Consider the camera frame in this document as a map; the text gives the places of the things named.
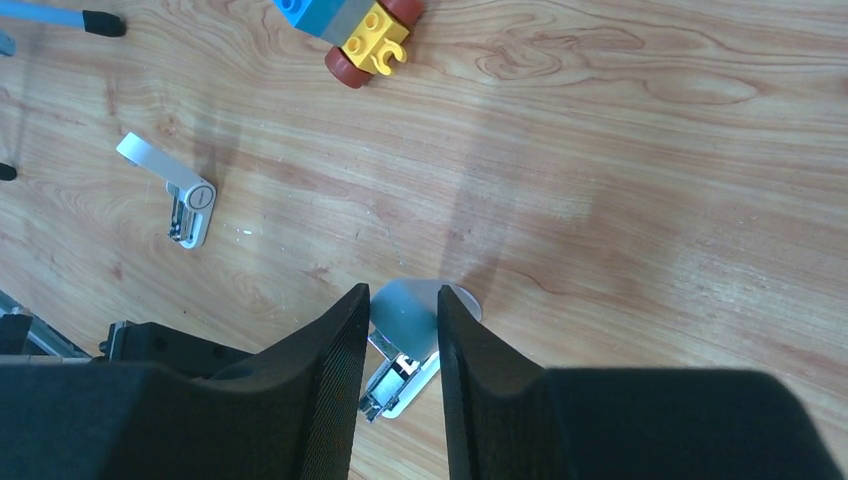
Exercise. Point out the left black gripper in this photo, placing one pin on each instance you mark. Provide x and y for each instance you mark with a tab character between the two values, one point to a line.
187	354

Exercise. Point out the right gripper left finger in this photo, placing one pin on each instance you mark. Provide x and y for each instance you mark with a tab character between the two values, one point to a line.
287	412

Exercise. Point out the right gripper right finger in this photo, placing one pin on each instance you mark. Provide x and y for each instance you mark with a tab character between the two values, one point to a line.
509	418

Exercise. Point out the grey white stapler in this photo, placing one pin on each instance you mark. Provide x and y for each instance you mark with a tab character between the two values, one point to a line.
404	315

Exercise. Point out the small white stapler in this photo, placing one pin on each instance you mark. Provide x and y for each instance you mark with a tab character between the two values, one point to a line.
193	197

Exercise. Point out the blue perforated music stand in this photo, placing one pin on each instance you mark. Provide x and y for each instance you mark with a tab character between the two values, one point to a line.
94	22

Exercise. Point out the toy brick car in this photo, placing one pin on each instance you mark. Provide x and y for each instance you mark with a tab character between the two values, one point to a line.
366	36

